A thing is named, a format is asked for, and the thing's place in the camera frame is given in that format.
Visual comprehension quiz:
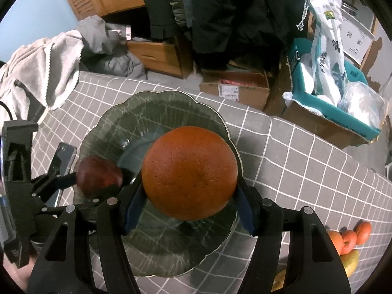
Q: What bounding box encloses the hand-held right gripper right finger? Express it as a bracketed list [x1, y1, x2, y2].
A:
[231, 174, 353, 294]

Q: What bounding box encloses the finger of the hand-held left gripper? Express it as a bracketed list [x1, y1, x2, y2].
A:
[29, 171, 80, 198]
[40, 197, 101, 218]

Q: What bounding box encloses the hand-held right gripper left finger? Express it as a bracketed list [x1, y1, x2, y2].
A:
[27, 171, 150, 294]

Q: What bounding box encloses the red apple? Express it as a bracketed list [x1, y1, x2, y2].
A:
[76, 156, 123, 196]

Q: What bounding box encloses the large orange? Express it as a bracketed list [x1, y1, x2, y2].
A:
[141, 126, 238, 221]

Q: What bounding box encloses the dark glass plate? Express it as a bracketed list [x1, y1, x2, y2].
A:
[73, 89, 242, 279]

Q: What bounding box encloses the person's left forearm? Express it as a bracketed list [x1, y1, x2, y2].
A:
[4, 259, 33, 293]

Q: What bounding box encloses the grey checked tablecloth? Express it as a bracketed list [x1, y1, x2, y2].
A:
[31, 70, 392, 294]

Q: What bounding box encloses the white fleece blanket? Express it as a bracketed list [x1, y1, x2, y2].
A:
[0, 30, 85, 135]

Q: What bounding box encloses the teal cardboard box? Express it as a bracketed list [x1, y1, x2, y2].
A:
[282, 38, 383, 147]

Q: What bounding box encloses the brown cardboard box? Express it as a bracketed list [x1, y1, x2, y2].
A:
[199, 64, 270, 111]

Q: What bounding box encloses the white plastic bag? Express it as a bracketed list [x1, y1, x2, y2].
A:
[282, 52, 320, 106]

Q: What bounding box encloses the wooden drawer unit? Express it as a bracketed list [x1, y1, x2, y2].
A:
[126, 35, 194, 78]

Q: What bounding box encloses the clear plastic bag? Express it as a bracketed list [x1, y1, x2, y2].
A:
[338, 81, 389, 129]

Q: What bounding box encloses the white printed rice bag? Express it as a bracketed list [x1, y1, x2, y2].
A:
[302, 0, 350, 108]

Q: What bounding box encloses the black coat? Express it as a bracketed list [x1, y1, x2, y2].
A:
[188, 0, 310, 68]

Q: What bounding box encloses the dark jacket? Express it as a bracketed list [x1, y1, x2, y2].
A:
[142, 0, 187, 40]

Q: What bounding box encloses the wooden shelf rack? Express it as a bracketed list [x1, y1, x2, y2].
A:
[308, 0, 380, 71]

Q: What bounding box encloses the white storage basket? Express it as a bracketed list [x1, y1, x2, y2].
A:
[340, 6, 376, 65]

